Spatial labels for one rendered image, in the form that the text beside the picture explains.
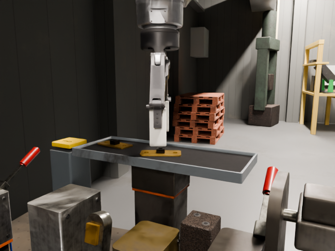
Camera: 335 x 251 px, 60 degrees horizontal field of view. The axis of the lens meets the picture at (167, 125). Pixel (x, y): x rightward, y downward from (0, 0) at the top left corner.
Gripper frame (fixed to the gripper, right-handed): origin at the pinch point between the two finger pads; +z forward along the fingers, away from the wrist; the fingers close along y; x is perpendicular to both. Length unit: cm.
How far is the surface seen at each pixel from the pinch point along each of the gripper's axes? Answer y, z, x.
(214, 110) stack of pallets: -489, 56, 72
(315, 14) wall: -768, -170, 366
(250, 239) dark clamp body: 18.1, 12.5, 14.5
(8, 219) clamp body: -2.1, 21.0, -35.0
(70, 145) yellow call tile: -7.7, 4.8, -21.9
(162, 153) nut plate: 0.9, 4.2, 0.4
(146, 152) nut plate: -0.4, 4.4, -3.0
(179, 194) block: 2.0, 12.6, 4.0
